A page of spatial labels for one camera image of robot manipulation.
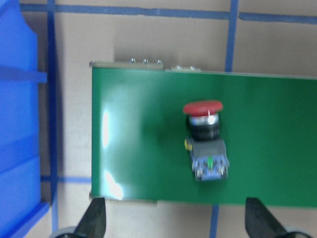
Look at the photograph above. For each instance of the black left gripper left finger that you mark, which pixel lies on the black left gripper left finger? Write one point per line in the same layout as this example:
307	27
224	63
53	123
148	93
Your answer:
93	222

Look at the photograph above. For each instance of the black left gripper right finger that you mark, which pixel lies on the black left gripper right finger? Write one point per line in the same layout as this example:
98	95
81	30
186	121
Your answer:
259	221

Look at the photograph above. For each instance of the red push button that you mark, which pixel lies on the red push button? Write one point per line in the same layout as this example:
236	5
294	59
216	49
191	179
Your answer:
205	147

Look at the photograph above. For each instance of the blue bin left side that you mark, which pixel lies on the blue bin left side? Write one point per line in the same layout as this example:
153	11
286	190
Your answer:
20	186

